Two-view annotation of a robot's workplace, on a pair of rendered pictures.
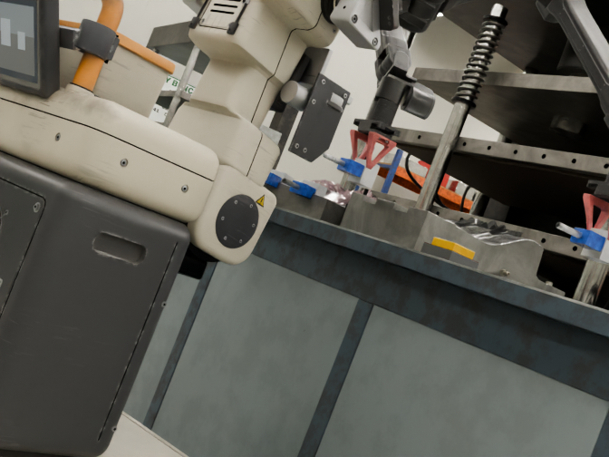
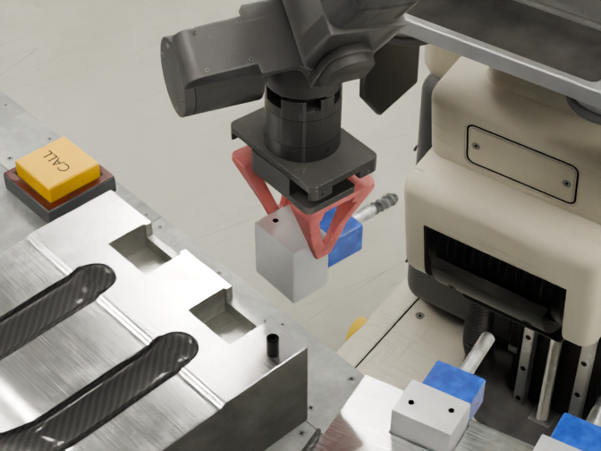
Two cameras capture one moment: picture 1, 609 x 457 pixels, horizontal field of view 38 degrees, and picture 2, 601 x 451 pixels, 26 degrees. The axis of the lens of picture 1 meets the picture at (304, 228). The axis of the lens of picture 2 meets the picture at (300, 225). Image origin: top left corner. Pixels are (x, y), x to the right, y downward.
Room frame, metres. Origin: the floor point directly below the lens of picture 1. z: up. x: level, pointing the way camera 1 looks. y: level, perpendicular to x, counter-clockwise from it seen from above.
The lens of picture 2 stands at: (2.73, -0.17, 1.64)
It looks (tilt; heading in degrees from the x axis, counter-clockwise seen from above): 42 degrees down; 173
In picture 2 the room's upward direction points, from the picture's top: straight up
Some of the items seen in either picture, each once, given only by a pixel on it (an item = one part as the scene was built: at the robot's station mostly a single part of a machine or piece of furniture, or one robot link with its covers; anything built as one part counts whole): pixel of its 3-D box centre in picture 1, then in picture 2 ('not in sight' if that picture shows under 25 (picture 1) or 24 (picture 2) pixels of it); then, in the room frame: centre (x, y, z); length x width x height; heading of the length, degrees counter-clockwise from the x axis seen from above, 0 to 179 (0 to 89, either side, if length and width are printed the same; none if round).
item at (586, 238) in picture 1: (584, 237); not in sight; (1.61, -0.47, 0.93); 0.13 x 0.05 x 0.05; 115
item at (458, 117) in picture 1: (431, 185); not in sight; (3.01, -0.35, 1.10); 0.05 x 0.05 x 1.30
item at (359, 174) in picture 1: (347, 165); (336, 228); (1.94, -0.04, 0.93); 0.13 x 0.05 x 0.05; 122
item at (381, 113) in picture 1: (381, 117); (302, 119); (1.96, -0.07, 1.06); 0.10 x 0.07 x 0.07; 32
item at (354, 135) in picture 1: (365, 146); (312, 201); (1.97, -0.06, 0.99); 0.07 x 0.07 x 0.09; 32
